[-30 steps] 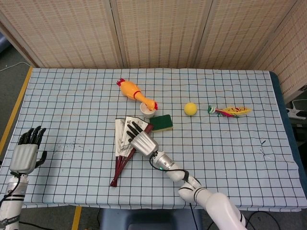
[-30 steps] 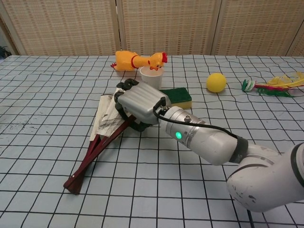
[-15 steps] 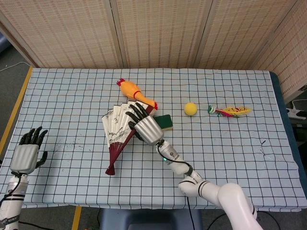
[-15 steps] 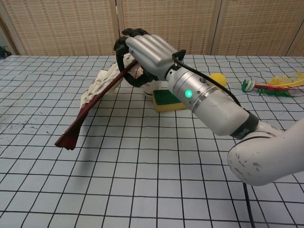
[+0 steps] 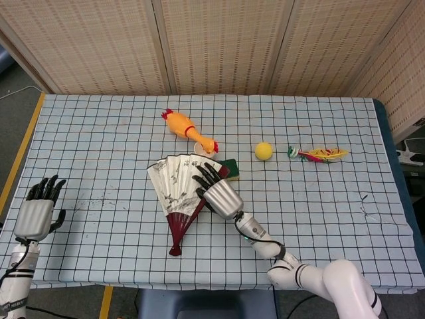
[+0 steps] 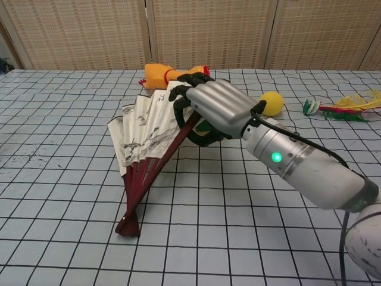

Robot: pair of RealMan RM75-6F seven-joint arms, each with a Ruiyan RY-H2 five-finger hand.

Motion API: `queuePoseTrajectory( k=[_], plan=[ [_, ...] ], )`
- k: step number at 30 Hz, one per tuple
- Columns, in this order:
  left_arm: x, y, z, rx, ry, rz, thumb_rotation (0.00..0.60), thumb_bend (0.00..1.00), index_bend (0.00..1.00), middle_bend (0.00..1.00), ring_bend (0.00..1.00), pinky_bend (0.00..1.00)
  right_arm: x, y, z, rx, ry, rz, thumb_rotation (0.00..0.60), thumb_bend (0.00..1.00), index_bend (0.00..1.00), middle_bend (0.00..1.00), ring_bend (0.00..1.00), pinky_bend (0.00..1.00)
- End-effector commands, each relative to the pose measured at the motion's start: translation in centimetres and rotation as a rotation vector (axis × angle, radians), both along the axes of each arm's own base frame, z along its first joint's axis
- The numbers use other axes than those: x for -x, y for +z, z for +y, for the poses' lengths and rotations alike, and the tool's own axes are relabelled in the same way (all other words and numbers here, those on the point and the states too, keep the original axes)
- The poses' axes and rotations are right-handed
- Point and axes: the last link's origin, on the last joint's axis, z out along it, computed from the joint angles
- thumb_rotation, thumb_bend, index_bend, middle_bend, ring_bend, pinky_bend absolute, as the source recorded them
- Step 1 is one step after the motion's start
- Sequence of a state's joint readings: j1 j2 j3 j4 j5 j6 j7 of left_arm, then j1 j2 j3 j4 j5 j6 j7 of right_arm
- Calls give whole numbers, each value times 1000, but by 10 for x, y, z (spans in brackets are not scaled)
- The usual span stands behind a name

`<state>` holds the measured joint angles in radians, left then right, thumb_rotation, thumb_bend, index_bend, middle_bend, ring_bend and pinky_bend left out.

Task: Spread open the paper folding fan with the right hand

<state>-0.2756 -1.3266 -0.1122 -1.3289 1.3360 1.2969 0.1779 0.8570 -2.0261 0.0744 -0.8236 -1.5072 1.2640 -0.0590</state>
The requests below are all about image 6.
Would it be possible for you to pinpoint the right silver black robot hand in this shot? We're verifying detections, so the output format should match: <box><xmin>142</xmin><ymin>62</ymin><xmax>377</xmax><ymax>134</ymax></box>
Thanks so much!
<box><xmin>168</xmin><ymin>72</ymin><xmax>267</xmax><ymax>148</ymax></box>

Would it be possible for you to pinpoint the paper folding fan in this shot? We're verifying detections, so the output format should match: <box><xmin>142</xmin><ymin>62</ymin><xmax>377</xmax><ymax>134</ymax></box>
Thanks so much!
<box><xmin>107</xmin><ymin>80</ymin><xmax>206</xmax><ymax>238</ymax></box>

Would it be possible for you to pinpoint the woven folding screen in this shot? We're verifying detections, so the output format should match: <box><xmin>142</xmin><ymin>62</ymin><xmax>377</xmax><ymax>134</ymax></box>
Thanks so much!
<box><xmin>0</xmin><ymin>0</ymin><xmax>381</xmax><ymax>72</ymax></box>

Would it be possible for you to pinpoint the green and yellow sponge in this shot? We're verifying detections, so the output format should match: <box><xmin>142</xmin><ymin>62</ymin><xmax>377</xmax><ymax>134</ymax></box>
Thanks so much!
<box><xmin>190</xmin><ymin>119</ymin><xmax>224</xmax><ymax>143</ymax></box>

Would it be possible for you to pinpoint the yellow foam ball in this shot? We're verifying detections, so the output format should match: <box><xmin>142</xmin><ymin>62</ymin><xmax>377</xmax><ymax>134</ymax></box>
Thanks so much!
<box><xmin>258</xmin><ymin>91</ymin><xmax>285</xmax><ymax>117</ymax></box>

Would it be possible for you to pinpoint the yellow rubber chicken toy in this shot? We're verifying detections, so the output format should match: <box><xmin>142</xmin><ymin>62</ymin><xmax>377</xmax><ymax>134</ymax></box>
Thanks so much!
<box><xmin>138</xmin><ymin>63</ymin><xmax>211</xmax><ymax>90</ymax></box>

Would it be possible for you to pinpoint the grey checked tablecloth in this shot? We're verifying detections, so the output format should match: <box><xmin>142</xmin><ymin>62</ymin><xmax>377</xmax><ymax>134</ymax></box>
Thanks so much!
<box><xmin>0</xmin><ymin>68</ymin><xmax>381</xmax><ymax>286</ymax></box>

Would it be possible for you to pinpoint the feather shuttlecock yellow green red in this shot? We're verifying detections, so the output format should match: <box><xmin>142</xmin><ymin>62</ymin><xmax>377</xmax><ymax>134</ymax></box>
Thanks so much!
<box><xmin>302</xmin><ymin>89</ymin><xmax>381</xmax><ymax>123</ymax></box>

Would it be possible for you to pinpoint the dark plant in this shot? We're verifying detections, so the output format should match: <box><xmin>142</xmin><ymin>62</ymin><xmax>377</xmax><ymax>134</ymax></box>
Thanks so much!
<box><xmin>0</xmin><ymin>56</ymin><xmax>13</xmax><ymax>74</ymax></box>

